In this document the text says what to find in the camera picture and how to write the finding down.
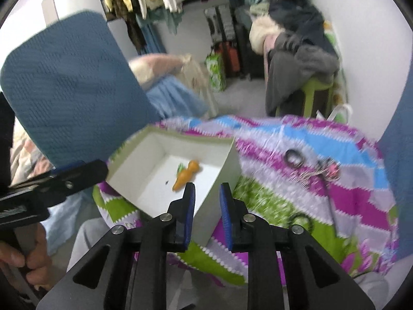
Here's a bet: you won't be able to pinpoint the pink and cream pillow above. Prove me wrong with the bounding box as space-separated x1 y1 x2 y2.
129 54 191 88

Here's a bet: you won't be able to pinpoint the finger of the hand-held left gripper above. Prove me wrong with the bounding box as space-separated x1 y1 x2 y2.
6 159 109 205

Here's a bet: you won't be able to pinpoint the light blue sheet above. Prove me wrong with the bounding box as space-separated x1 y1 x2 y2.
145 74 210 120

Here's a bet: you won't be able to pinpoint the green chair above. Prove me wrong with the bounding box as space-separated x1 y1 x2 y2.
300 79 336 120

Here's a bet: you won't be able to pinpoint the grey striped suitcase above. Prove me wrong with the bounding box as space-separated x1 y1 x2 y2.
205 5 237 44

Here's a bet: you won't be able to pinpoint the orange gourd pendant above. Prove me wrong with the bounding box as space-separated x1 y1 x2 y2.
172 160 200 192

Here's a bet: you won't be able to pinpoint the black suitcase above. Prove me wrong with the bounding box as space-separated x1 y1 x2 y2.
232 22 266 79

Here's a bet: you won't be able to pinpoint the white cardboard box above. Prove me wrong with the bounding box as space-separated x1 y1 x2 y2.
106 126 242 246

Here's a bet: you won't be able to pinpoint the pink hair clip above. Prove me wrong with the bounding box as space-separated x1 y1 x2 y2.
326 163 342 181

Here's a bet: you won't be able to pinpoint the black and cream bangle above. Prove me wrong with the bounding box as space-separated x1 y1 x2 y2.
284 149 305 168

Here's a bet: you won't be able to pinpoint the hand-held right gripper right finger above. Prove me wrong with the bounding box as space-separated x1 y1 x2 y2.
219 182 376 310

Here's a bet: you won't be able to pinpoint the dark navy garment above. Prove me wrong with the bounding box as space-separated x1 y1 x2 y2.
268 2 339 59

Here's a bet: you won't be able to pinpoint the person's grey trousers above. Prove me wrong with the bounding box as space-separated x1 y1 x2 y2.
66 218 110 272

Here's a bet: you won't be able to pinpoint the person's left hand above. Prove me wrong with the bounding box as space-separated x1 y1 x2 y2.
0 224 52 291

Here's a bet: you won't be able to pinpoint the colourful patterned cloth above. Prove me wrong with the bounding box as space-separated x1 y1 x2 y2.
92 114 401 286

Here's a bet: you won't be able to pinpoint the grey garment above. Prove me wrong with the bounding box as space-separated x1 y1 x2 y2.
265 34 340 117

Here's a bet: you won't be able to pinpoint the cream fluffy blanket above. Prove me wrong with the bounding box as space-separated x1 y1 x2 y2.
249 18 285 55

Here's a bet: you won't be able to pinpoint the green patterned bag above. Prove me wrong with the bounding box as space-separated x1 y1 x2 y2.
206 52 227 91

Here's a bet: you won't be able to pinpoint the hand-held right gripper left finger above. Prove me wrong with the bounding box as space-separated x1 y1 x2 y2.
36 182 196 310

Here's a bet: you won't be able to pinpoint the black spiral hair tie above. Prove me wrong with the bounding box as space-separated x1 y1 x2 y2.
287 214 313 233

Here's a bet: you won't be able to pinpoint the cream cloth bag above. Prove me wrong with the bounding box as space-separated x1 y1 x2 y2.
179 55 220 117

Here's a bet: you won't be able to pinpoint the white ribbon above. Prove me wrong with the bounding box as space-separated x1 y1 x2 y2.
316 103 352 121

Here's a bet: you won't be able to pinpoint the red suitcase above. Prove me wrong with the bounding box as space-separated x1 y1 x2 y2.
215 40 241 75

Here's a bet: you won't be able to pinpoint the black hair stick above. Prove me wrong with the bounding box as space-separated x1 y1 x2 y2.
318 160 339 233

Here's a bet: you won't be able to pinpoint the silver ball chain necklace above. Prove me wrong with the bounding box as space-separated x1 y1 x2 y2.
292 165 326 184

